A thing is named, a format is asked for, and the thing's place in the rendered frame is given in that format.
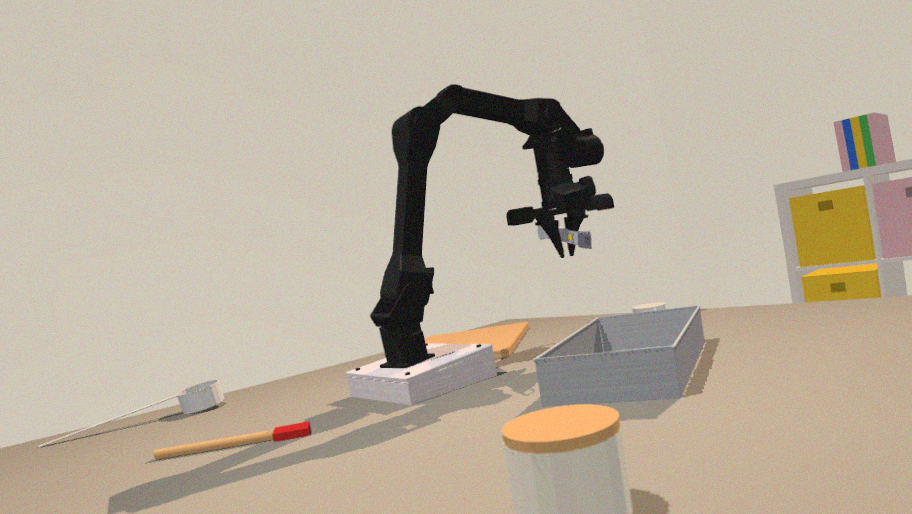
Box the light wooden board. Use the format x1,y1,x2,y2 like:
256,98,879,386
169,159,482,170
425,322,529,358

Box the white cylindrical container with orange lid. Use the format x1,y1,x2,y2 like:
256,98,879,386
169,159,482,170
501,404,632,514

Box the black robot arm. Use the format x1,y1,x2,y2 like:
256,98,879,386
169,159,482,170
370,84,604,368

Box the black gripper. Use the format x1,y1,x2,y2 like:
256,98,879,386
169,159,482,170
506,169,614,258

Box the grey rectangular tin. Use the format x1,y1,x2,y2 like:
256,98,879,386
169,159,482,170
533,305,705,407

